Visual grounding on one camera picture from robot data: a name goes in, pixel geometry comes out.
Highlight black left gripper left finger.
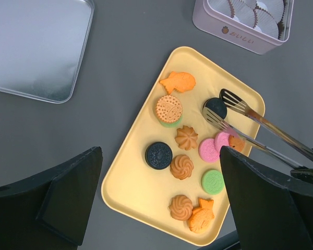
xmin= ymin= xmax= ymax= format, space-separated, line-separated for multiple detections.
xmin=0 ymin=146 xmax=103 ymax=249

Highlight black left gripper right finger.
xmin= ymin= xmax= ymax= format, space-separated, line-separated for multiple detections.
xmin=220 ymin=146 xmax=313 ymax=249

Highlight brown chocolate chip cookie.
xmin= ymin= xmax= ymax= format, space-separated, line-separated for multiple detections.
xmin=228 ymin=135 xmax=245 ymax=152

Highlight pink sandwich cookie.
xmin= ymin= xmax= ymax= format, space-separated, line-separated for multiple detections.
xmin=214 ymin=132 xmax=233 ymax=153
xmin=199 ymin=138 xmax=219 ymax=163

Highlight black sandwich cookie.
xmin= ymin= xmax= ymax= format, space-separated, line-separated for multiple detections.
xmin=203 ymin=97 xmax=227 ymax=119
xmin=145 ymin=142 xmax=173 ymax=170

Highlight metal serving tongs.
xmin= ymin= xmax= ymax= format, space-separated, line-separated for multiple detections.
xmin=202 ymin=89 xmax=313 ymax=169

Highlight green sandwich cookie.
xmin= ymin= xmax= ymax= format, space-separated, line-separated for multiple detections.
xmin=201 ymin=169 xmax=225 ymax=195
xmin=157 ymin=115 xmax=183 ymax=128

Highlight orange fish cookie lower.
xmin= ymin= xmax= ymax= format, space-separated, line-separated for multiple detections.
xmin=188 ymin=198 xmax=214 ymax=233

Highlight orange fish cookie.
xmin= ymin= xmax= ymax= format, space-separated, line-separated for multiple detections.
xmin=188 ymin=198 xmax=214 ymax=233
xmin=159 ymin=71 xmax=196 ymax=95

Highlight tan swirl cookie lower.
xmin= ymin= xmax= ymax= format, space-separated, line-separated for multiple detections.
xmin=168 ymin=195 xmax=193 ymax=221

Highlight tan swirl cookie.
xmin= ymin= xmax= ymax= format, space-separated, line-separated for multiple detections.
xmin=168 ymin=195 xmax=193 ymax=221
xmin=170 ymin=155 xmax=194 ymax=180

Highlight tan swirl cookie middle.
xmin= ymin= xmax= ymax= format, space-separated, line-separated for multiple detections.
xmin=170 ymin=155 xmax=194 ymax=180

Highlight yellow plastic tray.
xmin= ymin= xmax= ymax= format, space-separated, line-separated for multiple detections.
xmin=101 ymin=46 xmax=266 ymax=246

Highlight tan flower cookie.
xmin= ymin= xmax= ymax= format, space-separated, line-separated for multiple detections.
xmin=175 ymin=126 xmax=198 ymax=151

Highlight orange fish cookie upper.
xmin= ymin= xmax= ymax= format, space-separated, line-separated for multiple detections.
xmin=159 ymin=71 xmax=196 ymax=95

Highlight silver tin lid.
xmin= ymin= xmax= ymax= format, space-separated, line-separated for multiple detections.
xmin=0 ymin=0 xmax=94 ymax=104

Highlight pink cookie tin box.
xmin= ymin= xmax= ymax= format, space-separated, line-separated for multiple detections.
xmin=192 ymin=0 xmax=294 ymax=55

